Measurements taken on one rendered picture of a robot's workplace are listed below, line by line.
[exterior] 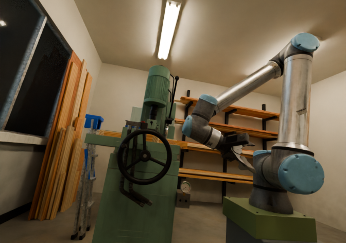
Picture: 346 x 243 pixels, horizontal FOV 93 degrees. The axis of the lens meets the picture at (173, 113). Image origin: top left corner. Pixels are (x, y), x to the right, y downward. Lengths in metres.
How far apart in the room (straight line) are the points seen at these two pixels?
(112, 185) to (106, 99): 2.91
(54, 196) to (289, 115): 2.38
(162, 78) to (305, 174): 1.01
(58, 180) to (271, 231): 2.17
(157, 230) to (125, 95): 3.08
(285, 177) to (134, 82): 3.55
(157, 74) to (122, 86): 2.65
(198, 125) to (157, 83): 0.65
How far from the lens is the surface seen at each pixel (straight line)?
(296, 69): 0.97
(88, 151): 1.93
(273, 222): 0.91
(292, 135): 0.85
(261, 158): 0.97
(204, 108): 0.75
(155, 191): 1.11
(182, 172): 3.31
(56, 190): 2.50
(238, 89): 0.97
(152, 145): 1.09
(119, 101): 3.81
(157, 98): 1.25
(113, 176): 1.12
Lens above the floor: 0.82
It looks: 15 degrees up
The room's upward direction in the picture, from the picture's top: 7 degrees clockwise
